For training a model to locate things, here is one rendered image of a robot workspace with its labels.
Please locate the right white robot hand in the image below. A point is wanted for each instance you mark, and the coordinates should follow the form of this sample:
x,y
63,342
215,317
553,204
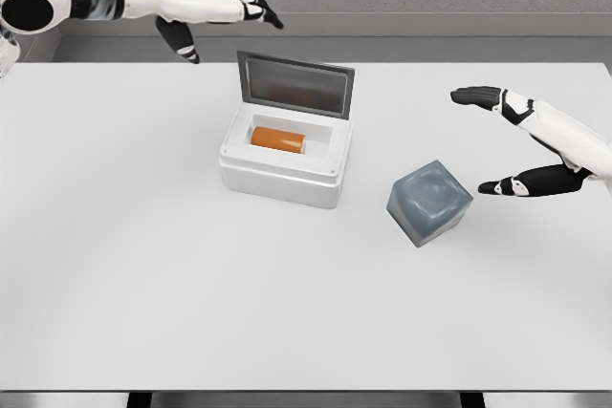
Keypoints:
x,y
554,128

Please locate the grey translucent cube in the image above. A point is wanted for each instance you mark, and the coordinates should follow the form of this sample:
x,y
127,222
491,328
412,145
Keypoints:
x,y
428,202

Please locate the orange cylinder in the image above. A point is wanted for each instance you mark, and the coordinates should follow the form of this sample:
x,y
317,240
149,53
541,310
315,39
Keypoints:
x,y
278,139

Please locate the white box with open lid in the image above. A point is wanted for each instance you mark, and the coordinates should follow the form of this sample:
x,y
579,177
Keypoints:
x,y
291,135

